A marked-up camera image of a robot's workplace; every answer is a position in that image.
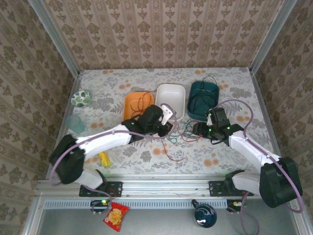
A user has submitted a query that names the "thin red cable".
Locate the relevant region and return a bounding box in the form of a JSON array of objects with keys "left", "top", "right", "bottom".
[{"left": 129, "top": 91, "right": 157, "bottom": 116}]

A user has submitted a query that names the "orange plastic bin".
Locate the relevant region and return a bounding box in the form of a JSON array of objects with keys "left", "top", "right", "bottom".
[{"left": 123, "top": 92, "right": 155, "bottom": 122}]

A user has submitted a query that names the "floral tablecloth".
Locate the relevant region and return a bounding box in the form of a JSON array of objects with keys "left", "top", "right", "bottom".
[{"left": 55, "top": 68, "right": 279, "bottom": 176}]

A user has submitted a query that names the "white plastic bin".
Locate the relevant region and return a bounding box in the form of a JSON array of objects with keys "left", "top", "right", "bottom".
[{"left": 155, "top": 84, "right": 186, "bottom": 121}]

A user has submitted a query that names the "dark green plastic bin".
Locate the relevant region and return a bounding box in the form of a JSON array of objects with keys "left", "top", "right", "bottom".
[{"left": 187, "top": 80, "right": 220, "bottom": 122}]

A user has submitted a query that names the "yellow banana toy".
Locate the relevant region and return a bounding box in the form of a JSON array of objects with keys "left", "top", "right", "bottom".
[{"left": 98, "top": 151, "right": 111, "bottom": 168}]

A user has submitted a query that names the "green patterned ball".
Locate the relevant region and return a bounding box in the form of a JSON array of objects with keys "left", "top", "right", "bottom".
[{"left": 70, "top": 90, "right": 92, "bottom": 108}]

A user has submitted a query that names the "translucent green cup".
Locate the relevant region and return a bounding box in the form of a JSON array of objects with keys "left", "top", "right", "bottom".
[{"left": 65, "top": 115, "right": 86, "bottom": 134}]

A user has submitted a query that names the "dark blue round kettle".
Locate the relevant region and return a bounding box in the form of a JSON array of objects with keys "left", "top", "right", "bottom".
[{"left": 191, "top": 199, "right": 218, "bottom": 229}]

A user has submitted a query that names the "red snack bag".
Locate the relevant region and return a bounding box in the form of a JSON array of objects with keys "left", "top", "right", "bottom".
[{"left": 102, "top": 202, "right": 130, "bottom": 232}]

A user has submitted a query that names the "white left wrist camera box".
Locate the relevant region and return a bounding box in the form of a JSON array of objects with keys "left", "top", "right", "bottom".
[{"left": 160, "top": 103, "right": 177, "bottom": 126}]

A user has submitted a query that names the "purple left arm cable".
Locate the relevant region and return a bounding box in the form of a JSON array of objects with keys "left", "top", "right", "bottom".
[{"left": 48, "top": 104, "right": 179, "bottom": 216}]

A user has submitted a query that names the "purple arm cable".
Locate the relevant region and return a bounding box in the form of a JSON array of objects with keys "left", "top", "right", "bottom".
[
  {"left": 48, "top": 104, "right": 179, "bottom": 216},
  {"left": 212, "top": 99, "right": 305, "bottom": 235}
]

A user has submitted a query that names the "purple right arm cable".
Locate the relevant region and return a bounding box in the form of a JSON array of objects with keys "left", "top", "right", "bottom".
[{"left": 212, "top": 99, "right": 305, "bottom": 235}]

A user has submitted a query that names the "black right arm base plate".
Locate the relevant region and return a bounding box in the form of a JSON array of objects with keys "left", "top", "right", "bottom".
[{"left": 208, "top": 180, "right": 255, "bottom": 197}]

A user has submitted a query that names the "aluminium front frame rail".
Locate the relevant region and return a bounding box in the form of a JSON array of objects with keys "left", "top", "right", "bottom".
[{"left": 36, "top": 174, "right": 294, "bottom": 198}]

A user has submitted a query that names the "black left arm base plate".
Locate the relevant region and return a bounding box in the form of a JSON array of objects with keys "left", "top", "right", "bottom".
[{"left": 79, "top": 181, "right": 123, "bottom": 198}]

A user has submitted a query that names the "grey slotted cable duct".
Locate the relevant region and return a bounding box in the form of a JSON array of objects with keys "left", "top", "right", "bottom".
[{"left": 44, "top": 199, "right": 228, "bottom": 209}]

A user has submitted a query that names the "aluminium frame post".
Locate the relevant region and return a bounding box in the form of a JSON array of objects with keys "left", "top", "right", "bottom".
[
  {"left": 250, "top": 0, "right": 298, "bottom": 74},
  {"left": 28, "top": 0, "right": 80, "bottom": 76}
]

